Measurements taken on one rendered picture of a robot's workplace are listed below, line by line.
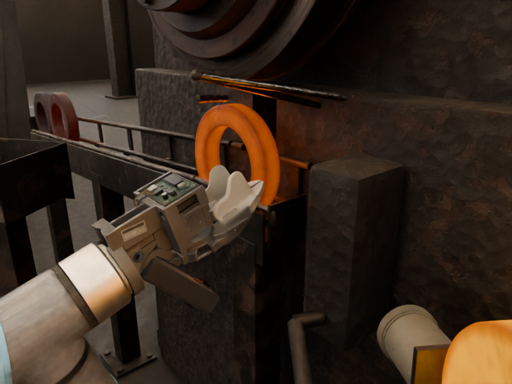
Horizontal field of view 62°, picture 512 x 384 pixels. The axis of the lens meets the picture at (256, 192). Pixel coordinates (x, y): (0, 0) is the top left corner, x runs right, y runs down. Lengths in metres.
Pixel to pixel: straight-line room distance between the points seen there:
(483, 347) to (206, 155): 0.54
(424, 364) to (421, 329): 0.06
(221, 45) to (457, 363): 0.46
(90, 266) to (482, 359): 0.34
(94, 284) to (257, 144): 0.31
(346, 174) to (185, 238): 0.19
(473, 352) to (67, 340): 0.34
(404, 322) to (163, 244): 0.26
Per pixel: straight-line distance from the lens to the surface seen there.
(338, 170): 0.50
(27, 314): 0.45
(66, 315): 0.45
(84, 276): 0.45
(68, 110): 1.43
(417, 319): 0.44
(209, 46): 0.63
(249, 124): 0.63
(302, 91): 0.57
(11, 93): 3.53
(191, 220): 0.48
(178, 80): 0.94
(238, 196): 0.51
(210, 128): 0.71
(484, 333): 0.32
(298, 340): 0.55
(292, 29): 0.53
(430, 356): 0.37
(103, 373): 0.51
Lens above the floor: 0.94
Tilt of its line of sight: 20 degrees down
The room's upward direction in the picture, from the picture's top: straight up
